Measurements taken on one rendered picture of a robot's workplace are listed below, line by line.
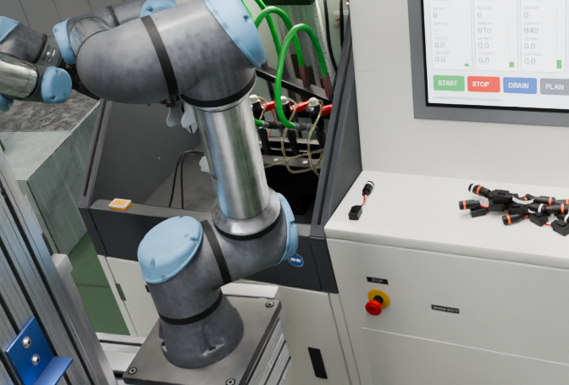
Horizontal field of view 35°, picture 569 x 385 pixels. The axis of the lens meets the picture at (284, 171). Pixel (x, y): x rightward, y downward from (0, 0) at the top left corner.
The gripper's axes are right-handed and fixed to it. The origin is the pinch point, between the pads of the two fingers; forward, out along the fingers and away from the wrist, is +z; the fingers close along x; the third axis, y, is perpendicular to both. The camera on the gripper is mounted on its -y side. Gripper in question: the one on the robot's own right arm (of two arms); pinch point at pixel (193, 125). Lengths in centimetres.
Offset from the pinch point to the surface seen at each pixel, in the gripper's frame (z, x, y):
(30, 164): 82, -160, -85
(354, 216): 24.6, 29.3, -6.5
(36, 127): 81, -179, -111
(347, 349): 62, 22, -3
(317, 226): 27.1, 20.9, -4.7
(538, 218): 24, 66, -12
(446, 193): 26, 45, -19
